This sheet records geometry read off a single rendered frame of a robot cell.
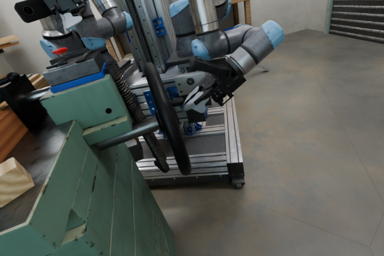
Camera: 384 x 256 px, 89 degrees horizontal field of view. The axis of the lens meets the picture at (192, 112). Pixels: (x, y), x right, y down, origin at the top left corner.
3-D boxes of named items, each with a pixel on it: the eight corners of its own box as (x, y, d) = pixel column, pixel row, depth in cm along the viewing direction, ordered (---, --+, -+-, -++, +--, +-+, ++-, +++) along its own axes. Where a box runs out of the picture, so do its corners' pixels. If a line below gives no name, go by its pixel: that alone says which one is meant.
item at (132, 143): (144, 158, 80) (137, 144, 76) (115, 170, 78) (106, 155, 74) (143, 146, 87) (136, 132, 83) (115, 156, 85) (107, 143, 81)
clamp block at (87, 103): (127, 116, 42) (109, 78, 38) (63, 138, 40) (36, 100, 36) (127, 92, 55) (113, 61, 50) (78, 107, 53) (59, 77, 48)
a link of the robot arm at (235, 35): (218, 28, 67) (230, 34, 58) (248, 20, 68) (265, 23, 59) (221, 51, 72) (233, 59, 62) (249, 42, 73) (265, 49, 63)
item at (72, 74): (104, 77, 39) (91, 50, 36) (47, 95, 37) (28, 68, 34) (109, 62, 50) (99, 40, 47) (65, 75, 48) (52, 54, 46)
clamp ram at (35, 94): (64, 116, 41) (37, 76, 37) (27, 128, 40) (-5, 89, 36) (74, 99, 49) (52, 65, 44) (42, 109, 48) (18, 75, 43)
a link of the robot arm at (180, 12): (172, 32, 96) (164, 2, 90) (199, 25, 98) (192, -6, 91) (176, 36, 86) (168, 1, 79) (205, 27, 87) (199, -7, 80)
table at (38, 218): (138, 220, 24) (118, 190, 21) (-150, 343, 20) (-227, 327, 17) (129, 78, 76) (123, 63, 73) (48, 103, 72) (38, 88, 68)
